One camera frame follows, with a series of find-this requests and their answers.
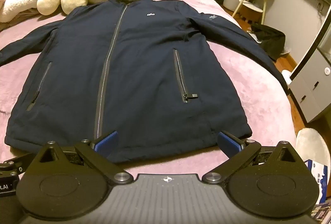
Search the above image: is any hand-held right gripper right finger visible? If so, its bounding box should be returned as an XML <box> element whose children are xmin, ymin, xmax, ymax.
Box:
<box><xmin>201</xmin><ymin>131</ymin><xmax>298</xmax><ymax>185</ymax></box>

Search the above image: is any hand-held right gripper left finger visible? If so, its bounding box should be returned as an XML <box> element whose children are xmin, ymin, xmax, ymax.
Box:
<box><xmin>35</xmin><ymin>131</ymin><xmax>131</xmax><ymax>185</ymax></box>

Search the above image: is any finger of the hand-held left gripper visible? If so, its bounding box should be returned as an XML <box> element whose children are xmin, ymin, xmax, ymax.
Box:
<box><xmin>4</xmin><ymin>153</ymin><xmax>36</xmax><ymax>164</ymax></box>

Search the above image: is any navy zip jacket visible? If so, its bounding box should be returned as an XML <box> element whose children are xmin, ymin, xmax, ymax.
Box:
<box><xmin>0</xmin><ymin>0</ymin><xmax>289</xmax><ymax>164</ymax></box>

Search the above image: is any mauve bed cover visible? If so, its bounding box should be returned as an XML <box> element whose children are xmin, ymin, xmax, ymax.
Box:
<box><xmin>0</xmin><ymin>0</ymin><xmax>298</xmax><ymax>175</ymax></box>

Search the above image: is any white round pouf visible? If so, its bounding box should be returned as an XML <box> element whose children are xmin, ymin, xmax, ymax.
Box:
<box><xmin>295</xmin><ymin>128</ymin><xmax>329</xmax><ymax>166</ymax></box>

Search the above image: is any blue and white box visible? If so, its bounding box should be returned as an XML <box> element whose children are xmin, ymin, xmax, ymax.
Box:
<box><xmin>304</xmin><ymin>159</ymin><xmax>331</xmax><ymax>204</ymax></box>

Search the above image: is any grey drawer cabinet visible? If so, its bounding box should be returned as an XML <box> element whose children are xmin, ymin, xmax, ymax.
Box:
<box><xmin>288</xmin><ymin>7</ymin><xmax>331</xmax><ymax>124</ymax></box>

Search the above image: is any black bag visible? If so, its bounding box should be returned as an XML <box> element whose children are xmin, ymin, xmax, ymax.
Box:
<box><xmin>250</xmin><ymin>23</ymin><xmax>286</xmax><ymax>61</ymax></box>

